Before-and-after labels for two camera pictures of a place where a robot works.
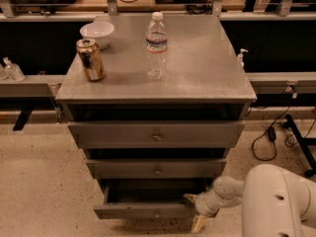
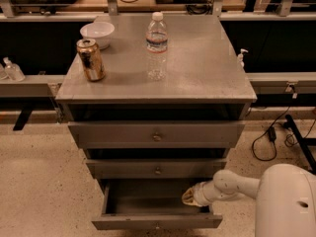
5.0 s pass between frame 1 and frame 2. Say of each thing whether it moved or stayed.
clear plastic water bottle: stayed
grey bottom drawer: moved
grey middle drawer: stayed
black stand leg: stayed
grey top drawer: stayed
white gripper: moved
